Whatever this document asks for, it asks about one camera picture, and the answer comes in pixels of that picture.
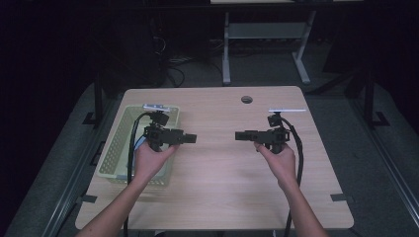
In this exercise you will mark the white metal table frame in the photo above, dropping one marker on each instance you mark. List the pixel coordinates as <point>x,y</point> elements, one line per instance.
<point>263,30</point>

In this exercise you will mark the black tape strip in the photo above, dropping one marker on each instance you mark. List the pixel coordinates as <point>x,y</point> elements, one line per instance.
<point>88,198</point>
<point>342,197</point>

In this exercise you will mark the pale yellow plastic basket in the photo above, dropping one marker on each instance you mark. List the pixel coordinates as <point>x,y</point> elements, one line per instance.
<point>115,148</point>

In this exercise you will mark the person's right hand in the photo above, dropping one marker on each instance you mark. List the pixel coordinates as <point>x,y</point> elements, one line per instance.
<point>280,164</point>

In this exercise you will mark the person's left hand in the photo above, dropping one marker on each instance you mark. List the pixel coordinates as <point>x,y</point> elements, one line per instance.
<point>151,163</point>

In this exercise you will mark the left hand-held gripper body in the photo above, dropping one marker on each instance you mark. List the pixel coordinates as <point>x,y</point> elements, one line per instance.
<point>163,135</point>

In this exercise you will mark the aluminium floor rail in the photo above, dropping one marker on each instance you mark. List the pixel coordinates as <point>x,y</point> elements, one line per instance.
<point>75,177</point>
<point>388,171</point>

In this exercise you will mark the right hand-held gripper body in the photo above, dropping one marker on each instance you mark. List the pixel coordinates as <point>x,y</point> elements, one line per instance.
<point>273,135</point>

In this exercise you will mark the black metal stand post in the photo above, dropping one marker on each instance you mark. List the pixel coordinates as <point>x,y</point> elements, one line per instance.
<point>98,98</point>
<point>369,98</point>

